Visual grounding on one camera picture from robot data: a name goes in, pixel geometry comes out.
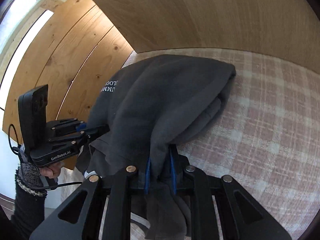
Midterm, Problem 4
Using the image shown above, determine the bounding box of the left forearm black sleeve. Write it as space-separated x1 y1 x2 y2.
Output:
11 170 47 239

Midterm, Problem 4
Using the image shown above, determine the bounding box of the knotty pine plank panel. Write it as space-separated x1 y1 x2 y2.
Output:
1 0 133 132

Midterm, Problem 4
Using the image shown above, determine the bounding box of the light oak veneer board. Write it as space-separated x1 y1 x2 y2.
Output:
93 0 319 72

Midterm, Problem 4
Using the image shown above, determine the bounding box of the pink plaid table cloth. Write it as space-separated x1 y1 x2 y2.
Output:
98 48 320 240

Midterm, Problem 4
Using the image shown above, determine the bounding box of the left hand in knit cuff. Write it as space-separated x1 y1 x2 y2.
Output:
17 160 66 189

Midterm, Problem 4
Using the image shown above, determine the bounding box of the white window frame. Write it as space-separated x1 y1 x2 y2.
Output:
1 0 67 113

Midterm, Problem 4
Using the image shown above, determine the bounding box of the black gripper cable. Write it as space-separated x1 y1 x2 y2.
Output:
7 123 85 191

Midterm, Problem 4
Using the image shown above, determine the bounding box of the dark grey daisy t-shirt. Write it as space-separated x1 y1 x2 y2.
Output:
76 55 236 239

